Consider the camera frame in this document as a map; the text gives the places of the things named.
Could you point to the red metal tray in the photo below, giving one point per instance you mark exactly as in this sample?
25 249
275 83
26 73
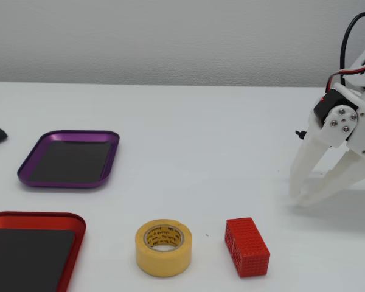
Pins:
27 258

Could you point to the purple metal tray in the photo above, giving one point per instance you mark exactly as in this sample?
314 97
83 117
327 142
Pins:
70 161

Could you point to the red studded block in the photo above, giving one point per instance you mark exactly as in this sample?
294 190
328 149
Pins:
249 252

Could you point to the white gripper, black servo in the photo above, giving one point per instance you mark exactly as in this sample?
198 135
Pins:
342 120

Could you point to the black zip tie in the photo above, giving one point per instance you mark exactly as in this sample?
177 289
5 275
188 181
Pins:
300 134

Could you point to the yellow masking tape roll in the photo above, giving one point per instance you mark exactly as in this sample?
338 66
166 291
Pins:
162 263

